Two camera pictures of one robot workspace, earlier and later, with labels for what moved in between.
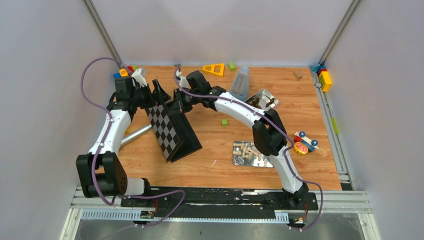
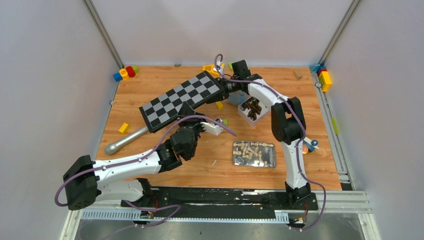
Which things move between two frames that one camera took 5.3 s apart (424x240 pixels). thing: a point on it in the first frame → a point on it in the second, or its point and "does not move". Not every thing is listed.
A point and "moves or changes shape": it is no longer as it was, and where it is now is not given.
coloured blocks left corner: x=125 y=72 does not move
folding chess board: x=174 y=137 moves or changes shape
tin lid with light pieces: x=245 y=153 does not move
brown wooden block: x=297 y=75 does not move
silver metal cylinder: x=131 y=136 does not move
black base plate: x=193 y=203 does not move
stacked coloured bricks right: x=323 y=75 does not move
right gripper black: x=178 y=102 → x=224 y=94
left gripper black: x=149 y=98 → x=187 y=118
